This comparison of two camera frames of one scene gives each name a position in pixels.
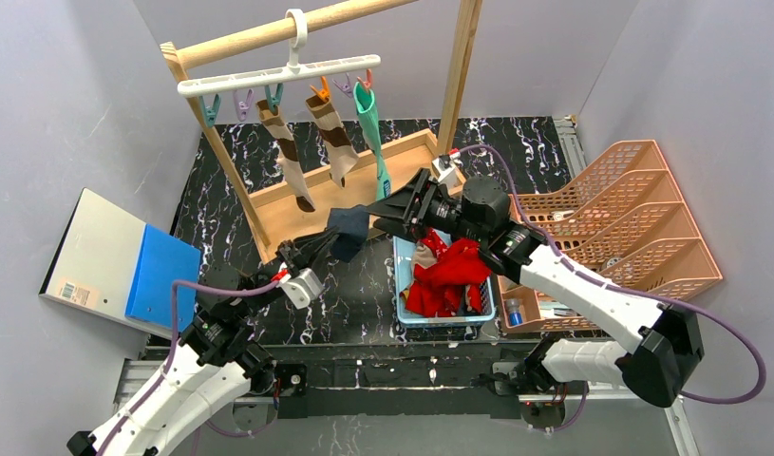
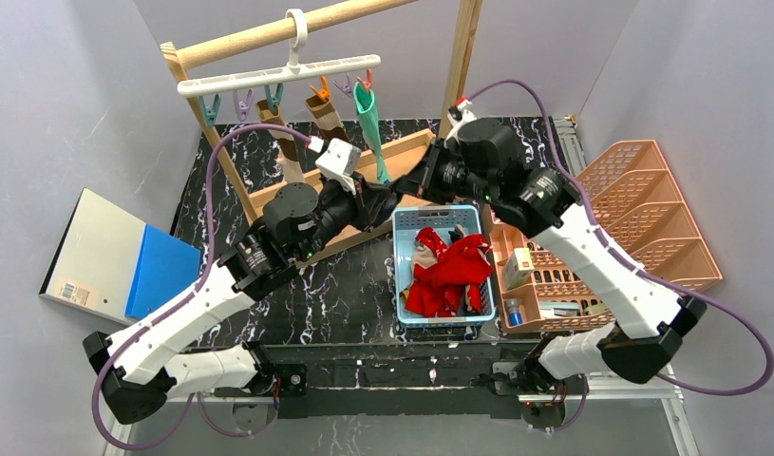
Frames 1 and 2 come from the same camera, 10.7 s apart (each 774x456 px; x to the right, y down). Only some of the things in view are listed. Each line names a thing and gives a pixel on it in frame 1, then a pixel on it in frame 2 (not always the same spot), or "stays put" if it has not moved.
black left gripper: (289, 255) → (364, 203)
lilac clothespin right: (346, 88) stays put
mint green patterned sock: (366, 100) stays put
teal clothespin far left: (210, 112) stays put
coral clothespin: (368, 76) stays put
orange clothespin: (324, 91) stays put
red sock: (437, 289) stays put
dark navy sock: (351, 224) → (377, 202)
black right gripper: (415, 207) → (428, 173)
